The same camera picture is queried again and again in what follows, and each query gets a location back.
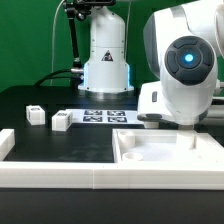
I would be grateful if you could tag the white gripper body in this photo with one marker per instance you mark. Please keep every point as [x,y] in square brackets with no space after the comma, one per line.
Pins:
[183,105]

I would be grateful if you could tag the white square tabletop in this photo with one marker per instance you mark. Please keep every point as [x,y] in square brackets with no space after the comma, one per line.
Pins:
[151,145]

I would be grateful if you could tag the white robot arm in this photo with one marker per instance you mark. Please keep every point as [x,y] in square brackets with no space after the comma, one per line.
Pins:
[182,44]

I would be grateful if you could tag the printed marker sheet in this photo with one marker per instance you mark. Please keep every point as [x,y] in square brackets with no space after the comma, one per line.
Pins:
[104,116]

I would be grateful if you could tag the white U-shaped fence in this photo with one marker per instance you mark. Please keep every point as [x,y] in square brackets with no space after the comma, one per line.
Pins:
[126,175]

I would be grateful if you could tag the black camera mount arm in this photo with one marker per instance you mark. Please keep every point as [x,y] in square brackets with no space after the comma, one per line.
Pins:
[79,10]

